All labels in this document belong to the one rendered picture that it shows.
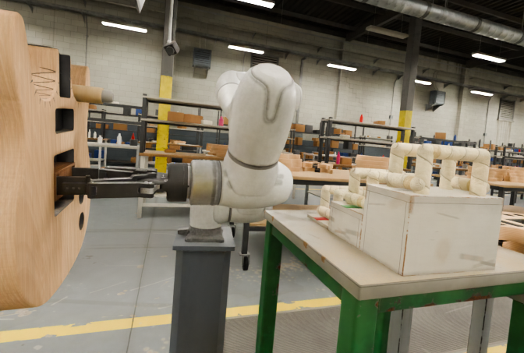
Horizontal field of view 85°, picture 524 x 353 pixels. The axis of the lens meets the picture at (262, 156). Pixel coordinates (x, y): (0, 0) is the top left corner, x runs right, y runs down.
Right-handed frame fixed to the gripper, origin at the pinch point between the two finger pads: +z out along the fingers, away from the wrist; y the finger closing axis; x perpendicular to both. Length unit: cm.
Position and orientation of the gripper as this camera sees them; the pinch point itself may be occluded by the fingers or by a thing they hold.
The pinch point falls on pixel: (67, 180)
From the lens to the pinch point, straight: 60.4
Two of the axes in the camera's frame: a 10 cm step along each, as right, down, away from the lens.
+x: 0.9, -9.9, -1.3
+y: -3.0, -1.5, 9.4
